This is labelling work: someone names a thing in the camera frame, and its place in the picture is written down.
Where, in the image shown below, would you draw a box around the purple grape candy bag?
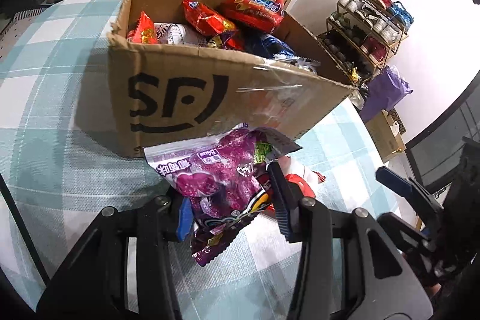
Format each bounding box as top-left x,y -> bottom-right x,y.
143,123 -> 301,266

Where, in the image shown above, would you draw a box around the white snack bag red ends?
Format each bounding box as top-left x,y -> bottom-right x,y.
154,23 -> 208,46

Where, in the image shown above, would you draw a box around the red chip bag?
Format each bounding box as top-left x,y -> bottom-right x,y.
219,0 -> 284,33

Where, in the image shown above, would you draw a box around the red snack packet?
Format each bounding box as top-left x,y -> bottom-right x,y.
256,156 -> 326,218

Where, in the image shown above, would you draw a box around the small cardboard box on floor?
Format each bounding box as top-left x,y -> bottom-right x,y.
366,110 -> 406,163

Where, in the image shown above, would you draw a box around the teal plaid tablecloth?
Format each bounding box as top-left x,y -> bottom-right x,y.
1,0 -> 400,319

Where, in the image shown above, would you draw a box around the brown cardboard SF box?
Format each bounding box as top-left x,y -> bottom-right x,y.
106,0 -> 354,157

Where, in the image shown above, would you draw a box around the wooden shoe rack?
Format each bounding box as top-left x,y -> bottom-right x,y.
317,0 -> 414,87

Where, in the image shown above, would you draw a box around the red cookie snack bag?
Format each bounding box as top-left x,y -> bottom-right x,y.
182,0 -> 246,51

